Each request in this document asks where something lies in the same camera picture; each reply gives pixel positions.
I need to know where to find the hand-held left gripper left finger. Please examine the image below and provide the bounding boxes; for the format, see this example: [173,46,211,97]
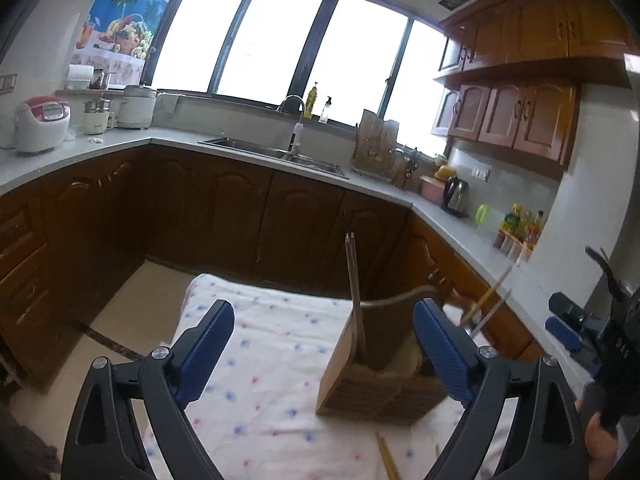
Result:
[61,299,236,480]

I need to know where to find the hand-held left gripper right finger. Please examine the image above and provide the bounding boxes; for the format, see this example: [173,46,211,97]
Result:
[413,297,586,480]

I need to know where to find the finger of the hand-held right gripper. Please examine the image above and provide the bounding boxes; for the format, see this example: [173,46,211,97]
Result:
[545,316,603,376]
[548,292,606,333]

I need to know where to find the wooden chopstick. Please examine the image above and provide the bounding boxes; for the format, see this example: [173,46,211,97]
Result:
[460,265,513,326]
[376,432,403,480]

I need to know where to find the wooden utensil holder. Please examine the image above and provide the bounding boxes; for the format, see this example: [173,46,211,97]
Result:
[316,285,451,427]

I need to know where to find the person's right hand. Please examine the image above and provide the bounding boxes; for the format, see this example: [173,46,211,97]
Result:
[575,395,633,466]

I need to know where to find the floral white tablecloth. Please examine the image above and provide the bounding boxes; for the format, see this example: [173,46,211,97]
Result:
[142,274,516,480]

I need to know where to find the spice jar rack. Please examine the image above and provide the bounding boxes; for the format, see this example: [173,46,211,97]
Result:
[492,230,536,263]

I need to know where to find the cooking oil bottles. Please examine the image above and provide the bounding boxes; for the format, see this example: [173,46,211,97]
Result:
[502,203,546,246]

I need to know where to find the wooden lower cabinets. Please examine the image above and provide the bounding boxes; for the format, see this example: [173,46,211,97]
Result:
[0,142,546,386]

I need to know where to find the wooden cabinets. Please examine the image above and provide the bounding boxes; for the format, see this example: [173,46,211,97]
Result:
[0,142,546,386]
[431,0,640,168]

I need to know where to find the steel electric kettle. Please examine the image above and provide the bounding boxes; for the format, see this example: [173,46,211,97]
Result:
[441,176,471,217]

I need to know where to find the pink container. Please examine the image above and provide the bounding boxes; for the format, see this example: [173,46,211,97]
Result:
[420,175,446,204]

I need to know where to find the dark cloth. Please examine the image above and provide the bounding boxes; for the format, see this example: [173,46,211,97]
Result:
[0,400,63,480]

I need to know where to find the wooden upper cabinets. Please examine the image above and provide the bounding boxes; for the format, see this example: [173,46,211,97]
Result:
[431,0,640,168]

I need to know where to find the steel sink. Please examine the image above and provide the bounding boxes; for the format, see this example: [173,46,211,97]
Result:
[198,136,350,180]

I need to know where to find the wooden cutting board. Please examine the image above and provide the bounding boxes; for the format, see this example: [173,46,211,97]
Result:
[352,109,401,181]

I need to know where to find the range hood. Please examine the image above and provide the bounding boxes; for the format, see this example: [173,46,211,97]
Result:
[622,52,640,121]

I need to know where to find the chrome faucet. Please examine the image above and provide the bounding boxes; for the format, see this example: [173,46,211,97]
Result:
[277,95,307,156]

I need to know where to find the small white kitchen appliance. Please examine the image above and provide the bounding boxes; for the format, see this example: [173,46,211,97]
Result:
[82,99,112,134]

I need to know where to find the red and white rice cooker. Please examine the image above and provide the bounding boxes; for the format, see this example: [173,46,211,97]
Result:
[14,96,72,155]

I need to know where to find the paper towel roll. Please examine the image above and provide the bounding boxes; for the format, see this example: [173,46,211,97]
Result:
[67,64,95,91]

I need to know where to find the large window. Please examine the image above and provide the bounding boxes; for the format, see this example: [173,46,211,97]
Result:
[150,0,448,156]

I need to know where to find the fruit and palm wall poster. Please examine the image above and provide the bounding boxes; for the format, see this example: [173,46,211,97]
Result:
[75,0,183,86]

